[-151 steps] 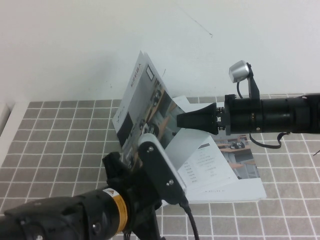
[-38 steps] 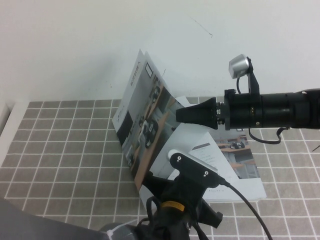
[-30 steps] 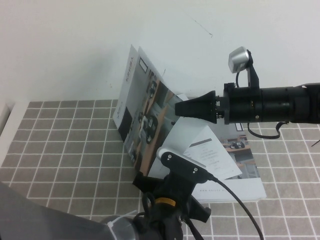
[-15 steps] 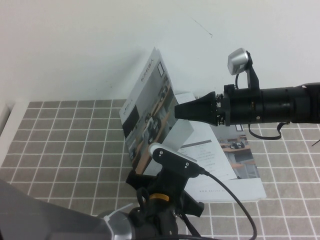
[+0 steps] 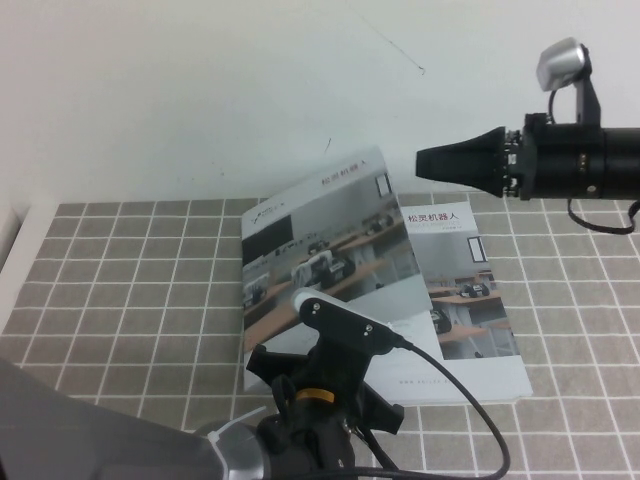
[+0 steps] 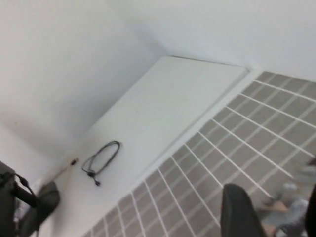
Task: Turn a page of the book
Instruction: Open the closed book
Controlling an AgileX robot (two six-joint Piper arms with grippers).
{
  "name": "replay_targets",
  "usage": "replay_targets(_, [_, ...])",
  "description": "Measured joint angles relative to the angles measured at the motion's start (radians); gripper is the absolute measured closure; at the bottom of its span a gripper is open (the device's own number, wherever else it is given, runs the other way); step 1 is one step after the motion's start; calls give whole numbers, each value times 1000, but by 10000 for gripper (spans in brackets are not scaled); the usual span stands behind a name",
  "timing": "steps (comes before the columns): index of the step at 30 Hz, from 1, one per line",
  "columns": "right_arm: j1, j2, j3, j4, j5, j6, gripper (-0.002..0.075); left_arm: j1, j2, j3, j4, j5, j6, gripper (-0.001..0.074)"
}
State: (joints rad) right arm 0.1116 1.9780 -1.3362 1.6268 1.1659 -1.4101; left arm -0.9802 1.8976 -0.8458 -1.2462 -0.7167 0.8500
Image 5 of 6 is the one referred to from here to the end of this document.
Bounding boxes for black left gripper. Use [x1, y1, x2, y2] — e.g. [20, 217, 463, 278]
[244, 339, 406, 480]

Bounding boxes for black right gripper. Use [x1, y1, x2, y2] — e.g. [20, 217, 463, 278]
[416, 112, 606, 201]

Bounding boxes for robot brochure with classroom cover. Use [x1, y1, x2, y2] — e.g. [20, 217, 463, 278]
[349, 202, 533, 405]
[239, 144, 435, 396]

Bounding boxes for white zip tie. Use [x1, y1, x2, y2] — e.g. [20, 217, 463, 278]
[204, 406, 267, 445]

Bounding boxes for black right camera cable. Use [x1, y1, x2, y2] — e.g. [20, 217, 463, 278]
[546, 88, 640, 236]

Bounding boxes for black camera cable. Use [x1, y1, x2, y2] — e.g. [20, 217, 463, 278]
[319, 333, 509, 480]
[546, 88, 640, 236]

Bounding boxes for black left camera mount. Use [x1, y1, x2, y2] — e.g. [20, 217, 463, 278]
[299, 295, 407, 357]

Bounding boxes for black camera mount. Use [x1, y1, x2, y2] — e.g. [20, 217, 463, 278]
[299, 295, 407, 357]
[573, 44, 604, 127]

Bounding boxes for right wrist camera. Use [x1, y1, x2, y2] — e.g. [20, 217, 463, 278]
[536, 37, 589, 94]

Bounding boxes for black left camera cable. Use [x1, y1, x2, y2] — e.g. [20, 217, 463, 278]
[319, 333, 509, 480]

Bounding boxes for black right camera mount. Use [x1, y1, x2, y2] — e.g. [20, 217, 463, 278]
[573, 44, 604, 127]

